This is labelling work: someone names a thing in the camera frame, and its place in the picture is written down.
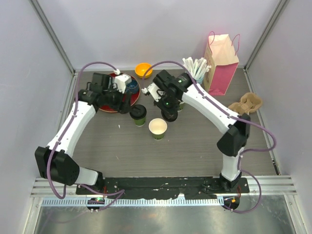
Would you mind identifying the aluminium front rail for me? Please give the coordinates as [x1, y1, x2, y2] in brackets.
[31, 175, 296, 211]

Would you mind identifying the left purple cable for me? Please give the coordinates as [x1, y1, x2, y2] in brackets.
[46, 61, 126, 212]

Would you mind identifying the orange bowl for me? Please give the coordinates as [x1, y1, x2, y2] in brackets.
[135, 62, 153, 79]

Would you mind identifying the green paper cup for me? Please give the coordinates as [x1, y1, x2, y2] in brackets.
[133, 117, 146, 127]
[148, 118, 168, 140]

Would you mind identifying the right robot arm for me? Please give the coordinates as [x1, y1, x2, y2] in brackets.
[146, 70, 251, 193]

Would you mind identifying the bundle of white straws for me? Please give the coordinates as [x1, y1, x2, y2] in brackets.
[182, 57, 211, 80]

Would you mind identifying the light blue straw holder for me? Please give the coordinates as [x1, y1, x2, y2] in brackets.
[194, 75, 205, 84]

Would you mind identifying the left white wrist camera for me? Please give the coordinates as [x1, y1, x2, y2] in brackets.
[113, 69, 132, 94]

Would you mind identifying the dark blue ceramic cup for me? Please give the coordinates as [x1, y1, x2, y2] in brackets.
[127, 79, 139, 94]

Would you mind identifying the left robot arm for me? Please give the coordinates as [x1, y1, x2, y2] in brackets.
[35, 73, 132, 195]

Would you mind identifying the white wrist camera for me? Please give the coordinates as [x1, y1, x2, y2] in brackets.
[141, 82, 164, 102]
[113, 69, 132, 94]

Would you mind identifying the brown cardboard cup carrier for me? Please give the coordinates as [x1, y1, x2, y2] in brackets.
[228, 92, 263, 116]

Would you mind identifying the pink paper bag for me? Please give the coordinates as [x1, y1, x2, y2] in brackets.
[203, 31, 240, 96]

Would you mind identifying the black coffee cup lid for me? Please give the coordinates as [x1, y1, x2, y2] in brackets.
[129, 104, 147, 120]

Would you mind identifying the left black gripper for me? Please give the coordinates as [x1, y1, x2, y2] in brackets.
[103, 84, 132, 114]

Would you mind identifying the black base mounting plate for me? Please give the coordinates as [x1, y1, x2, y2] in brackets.
[91, 176, 250, 200]

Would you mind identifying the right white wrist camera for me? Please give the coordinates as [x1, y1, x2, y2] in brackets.
[141, 82, 164, 102]

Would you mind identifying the red round tray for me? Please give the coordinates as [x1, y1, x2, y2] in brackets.
[99, 76, 140, 113]

